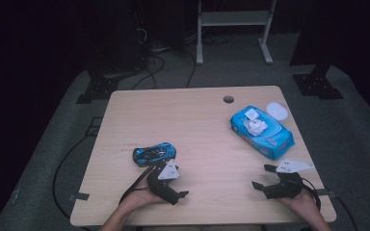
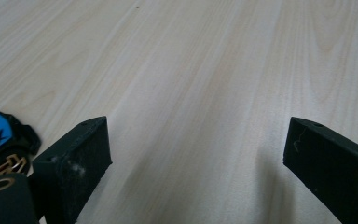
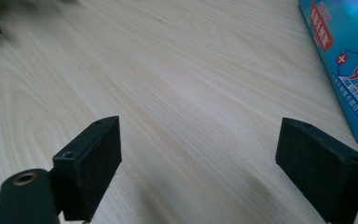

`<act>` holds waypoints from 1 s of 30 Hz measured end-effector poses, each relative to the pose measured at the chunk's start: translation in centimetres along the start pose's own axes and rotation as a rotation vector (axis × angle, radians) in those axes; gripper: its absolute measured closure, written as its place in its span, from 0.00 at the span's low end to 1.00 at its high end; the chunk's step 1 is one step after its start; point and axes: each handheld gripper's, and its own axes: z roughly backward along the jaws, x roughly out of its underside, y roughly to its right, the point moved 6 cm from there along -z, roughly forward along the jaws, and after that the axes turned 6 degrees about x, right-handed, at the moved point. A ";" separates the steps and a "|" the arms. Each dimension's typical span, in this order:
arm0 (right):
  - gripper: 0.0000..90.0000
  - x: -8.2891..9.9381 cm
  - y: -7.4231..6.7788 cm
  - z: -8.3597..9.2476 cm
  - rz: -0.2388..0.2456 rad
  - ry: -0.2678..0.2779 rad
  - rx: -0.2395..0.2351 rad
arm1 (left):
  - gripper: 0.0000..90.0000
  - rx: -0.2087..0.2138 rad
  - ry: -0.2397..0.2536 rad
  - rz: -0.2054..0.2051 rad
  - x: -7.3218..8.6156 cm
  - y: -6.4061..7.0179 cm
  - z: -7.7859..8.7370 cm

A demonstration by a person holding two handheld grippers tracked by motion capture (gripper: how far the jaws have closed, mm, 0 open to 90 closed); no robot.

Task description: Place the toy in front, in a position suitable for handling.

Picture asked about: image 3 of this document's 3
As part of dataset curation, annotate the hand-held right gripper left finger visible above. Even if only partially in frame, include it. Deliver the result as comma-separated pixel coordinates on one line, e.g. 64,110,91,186
52,116,123,223

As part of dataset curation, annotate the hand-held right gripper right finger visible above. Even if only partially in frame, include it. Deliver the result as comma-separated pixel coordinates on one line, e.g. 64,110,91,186
275,117,358,224

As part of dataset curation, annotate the blue wet wipes pack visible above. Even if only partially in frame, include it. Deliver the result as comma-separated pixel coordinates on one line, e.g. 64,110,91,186
297,0,358,157

